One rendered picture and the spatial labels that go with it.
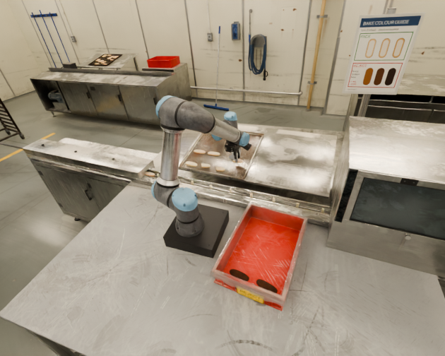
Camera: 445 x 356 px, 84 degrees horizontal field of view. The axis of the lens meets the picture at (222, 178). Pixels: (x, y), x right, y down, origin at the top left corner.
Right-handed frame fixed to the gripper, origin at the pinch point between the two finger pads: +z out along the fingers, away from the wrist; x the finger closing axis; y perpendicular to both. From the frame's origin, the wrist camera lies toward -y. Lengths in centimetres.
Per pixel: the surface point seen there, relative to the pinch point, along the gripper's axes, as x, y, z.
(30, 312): 122, 54, -7
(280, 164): -7.1, -27.6, 5.6
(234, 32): -334, 123, 21
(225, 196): 29.6, -1.3, 5.1
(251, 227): 45, -23, 6
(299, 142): -33.7, -35.3, 5.5
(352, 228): 43, -70, -10
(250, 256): 63, -28, 3
